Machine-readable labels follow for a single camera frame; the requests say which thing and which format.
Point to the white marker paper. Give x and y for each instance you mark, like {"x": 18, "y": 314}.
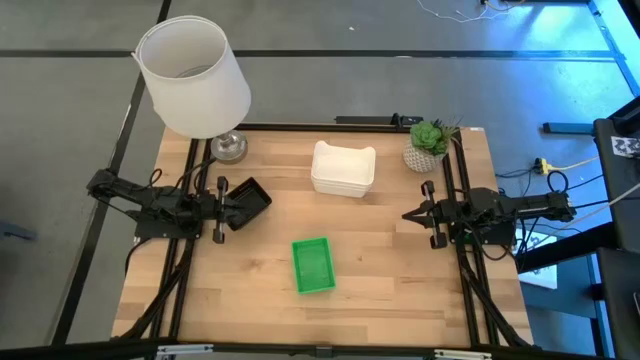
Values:
{"x": 625, "y": 146}

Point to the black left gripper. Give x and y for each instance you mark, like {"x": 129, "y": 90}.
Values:
{"x": 221, "y": 210}

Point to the black desk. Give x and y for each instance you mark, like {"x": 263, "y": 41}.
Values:
{"x": 615, "y": 175}

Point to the white patterned plant pot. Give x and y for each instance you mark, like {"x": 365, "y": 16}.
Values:
{"x": 421, "y": 162}

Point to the black mesh plastic basket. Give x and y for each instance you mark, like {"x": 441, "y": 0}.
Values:
{"x": 257, "y": 195}
{"x": 253, "y": 215}

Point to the green succulent plant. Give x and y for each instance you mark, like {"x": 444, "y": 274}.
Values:
{"x": 430, "y": 137}

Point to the blue metal frame bar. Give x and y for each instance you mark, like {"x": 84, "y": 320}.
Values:
{"x": 609, "y": 35}

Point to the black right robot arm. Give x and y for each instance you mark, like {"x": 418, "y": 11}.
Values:
{"x": 525, "y": 204}

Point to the black long frame rail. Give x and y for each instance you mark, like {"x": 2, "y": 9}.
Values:
{"x": 290, "y": 127}
{"x": 275, "y": 350}

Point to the silver metal bracket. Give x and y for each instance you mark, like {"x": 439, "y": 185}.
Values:
{"x": 185, "y": 349}
{"x": 462, "y": 355}

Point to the white box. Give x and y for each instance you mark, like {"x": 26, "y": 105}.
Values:
{"x": 545, "y": 277}

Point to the yellow power plug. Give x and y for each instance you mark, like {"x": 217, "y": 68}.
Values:
{"x": 542, "y": 166}

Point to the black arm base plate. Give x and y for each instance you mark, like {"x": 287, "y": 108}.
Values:
{"x": 150, "y": 231}
{"x": 505, "y": 238}

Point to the black panel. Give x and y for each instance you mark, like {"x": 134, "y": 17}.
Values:
{"x": 622, "y": 300}

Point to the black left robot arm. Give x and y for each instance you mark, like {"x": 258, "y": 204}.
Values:
{"x": 160, "y": 202}

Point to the white lamp shade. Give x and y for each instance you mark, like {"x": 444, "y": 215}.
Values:
{"x": 200, "y": 100}

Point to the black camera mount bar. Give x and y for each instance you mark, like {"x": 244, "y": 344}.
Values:
{"x": 365, "y": 120}

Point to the black aluminium frame rail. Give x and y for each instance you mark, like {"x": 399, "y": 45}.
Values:
{"x": 490, "y": 320}
{"x": 177, "y": 320}
{"x": 158, "y": 320}
{"x": 471, "y": 320}

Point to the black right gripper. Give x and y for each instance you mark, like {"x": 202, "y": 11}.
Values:
{"x": 440, "y": 215}

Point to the silver lamp base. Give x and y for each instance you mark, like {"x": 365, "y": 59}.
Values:
{"x": 229, "y": 147}

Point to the black diagonal beam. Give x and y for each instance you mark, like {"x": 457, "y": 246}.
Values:
{"x": 565, "y": 247}

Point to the black diagonal frame brace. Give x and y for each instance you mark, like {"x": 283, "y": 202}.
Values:
{"x": 511, "y": 336}
{"x": 148, "y": 306}

